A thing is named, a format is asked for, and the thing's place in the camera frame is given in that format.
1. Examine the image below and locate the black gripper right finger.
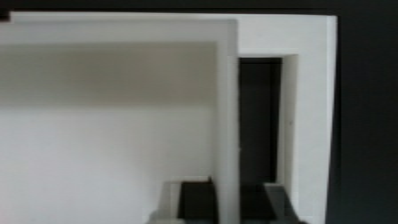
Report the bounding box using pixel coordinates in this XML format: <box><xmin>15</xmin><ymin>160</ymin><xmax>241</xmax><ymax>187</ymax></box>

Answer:
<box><xmin>241</xmin><ymin>183</ymin><xmax>308</xmax><ymax>224</ymax></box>

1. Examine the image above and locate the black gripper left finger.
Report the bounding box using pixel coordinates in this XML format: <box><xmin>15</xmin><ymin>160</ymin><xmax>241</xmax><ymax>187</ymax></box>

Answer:
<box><xmin>150</xmin><ymin>176</ymin><xmax>219</xmax><ymax>224</ymax></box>

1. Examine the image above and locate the white drawer box front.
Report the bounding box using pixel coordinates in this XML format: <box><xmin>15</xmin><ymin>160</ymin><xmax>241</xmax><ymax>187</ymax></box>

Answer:
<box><xmin>0</xmin><ymin>19</ymin><xmax>241</xmax><ymax>224</ymax></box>

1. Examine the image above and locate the white drawer cabinet housing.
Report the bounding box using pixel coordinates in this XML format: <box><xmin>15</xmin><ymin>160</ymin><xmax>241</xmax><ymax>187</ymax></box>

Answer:
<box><xmin>11</xmin><ymin>12</ymin><xmax>338</xmax><ymax>224</ymax></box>

